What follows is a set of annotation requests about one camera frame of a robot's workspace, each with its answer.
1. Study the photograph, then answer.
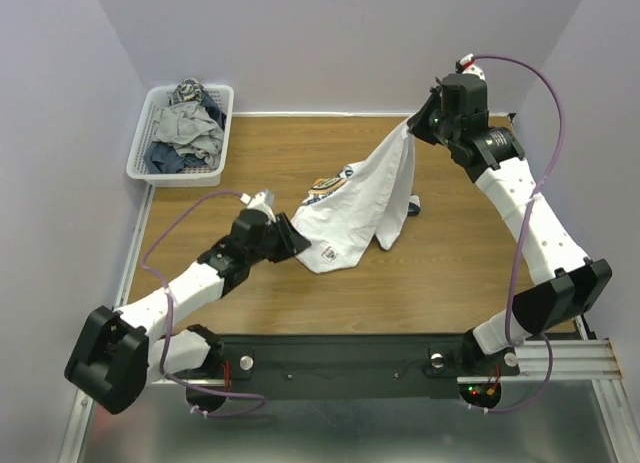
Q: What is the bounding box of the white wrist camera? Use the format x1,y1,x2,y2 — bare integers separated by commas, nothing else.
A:
240,189,275,219
455,53,486,81

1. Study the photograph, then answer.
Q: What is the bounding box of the white plastic basket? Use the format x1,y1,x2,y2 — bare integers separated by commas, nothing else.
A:
126,84,235,187

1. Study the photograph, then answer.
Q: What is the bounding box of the patterned dark tank top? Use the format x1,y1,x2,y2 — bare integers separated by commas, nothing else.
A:
169,78,206,106

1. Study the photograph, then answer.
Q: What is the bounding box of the navy blue tank top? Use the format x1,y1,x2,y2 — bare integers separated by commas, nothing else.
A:
144,142,206,174

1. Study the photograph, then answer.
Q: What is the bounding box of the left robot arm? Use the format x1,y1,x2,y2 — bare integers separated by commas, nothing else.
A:
64,209,311,414

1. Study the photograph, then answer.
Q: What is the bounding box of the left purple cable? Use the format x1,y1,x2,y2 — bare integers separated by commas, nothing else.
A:
141,190,267,418

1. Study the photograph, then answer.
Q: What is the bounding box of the grey tank top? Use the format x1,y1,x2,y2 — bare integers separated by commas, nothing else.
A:
153,102,225,170

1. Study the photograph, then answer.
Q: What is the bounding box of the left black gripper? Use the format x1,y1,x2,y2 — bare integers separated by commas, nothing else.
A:
247,214,311,267

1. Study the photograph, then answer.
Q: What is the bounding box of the purple cable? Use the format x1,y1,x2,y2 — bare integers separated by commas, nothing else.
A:
141,190,267,418
467,54,566,415

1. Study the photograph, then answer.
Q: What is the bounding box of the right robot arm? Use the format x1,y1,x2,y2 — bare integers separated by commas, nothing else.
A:
408,73,612,373

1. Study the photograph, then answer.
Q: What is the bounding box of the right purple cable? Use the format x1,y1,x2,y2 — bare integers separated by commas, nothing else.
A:
467,54,566,415

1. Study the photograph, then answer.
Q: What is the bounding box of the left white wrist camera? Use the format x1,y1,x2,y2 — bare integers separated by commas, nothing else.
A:
240,189,275,219

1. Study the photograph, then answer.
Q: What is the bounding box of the aluminium frame rail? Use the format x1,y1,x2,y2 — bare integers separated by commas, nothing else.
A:
515,340,622,381

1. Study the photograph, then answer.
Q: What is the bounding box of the white printed tank top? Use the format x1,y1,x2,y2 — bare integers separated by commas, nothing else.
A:
292,121,421,274

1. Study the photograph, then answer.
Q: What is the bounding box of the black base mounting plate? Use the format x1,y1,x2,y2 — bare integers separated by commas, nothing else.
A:
181,333,519,401

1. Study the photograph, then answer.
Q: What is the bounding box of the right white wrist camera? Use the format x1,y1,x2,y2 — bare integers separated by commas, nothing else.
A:
455,53,486,81

